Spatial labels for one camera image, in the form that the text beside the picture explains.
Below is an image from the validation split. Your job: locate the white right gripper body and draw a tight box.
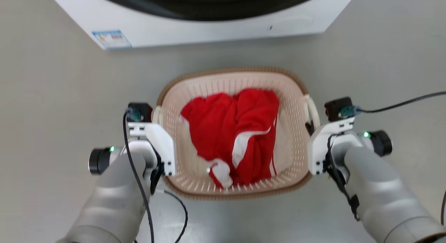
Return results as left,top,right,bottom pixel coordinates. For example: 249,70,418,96
307,117,356,176

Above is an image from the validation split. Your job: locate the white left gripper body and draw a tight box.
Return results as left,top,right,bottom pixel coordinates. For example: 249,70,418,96
127,122,176,177

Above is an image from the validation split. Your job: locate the beige plastic laundry basket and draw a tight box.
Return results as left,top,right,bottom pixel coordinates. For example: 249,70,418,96
153,66,321,201

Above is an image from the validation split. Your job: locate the red garment with white stripes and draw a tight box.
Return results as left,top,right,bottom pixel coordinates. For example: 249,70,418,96
180,88,280,189

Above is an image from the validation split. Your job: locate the blue energy label sticker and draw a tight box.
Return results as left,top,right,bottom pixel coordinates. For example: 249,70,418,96
92,30,133,50

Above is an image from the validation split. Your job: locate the white washing machine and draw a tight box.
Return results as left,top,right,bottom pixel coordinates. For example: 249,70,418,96
48,0,358,50

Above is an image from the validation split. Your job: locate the black glass washer door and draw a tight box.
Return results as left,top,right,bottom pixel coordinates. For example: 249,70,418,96
91,0,326,22

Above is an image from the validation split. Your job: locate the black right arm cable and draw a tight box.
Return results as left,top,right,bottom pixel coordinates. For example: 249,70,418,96
324,134,361,221

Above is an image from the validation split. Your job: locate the black left camera cable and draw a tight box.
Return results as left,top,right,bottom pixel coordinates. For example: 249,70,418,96
123,110,155,243

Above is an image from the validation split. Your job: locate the black camera cable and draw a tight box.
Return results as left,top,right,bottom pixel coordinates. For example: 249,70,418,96
354,92,446,114
123,110,155,243

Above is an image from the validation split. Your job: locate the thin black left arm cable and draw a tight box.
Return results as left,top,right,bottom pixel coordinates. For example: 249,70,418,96
155,189,189,243

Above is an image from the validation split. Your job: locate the black right camera cable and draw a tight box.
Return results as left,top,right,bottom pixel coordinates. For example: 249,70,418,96
354,92,446,114

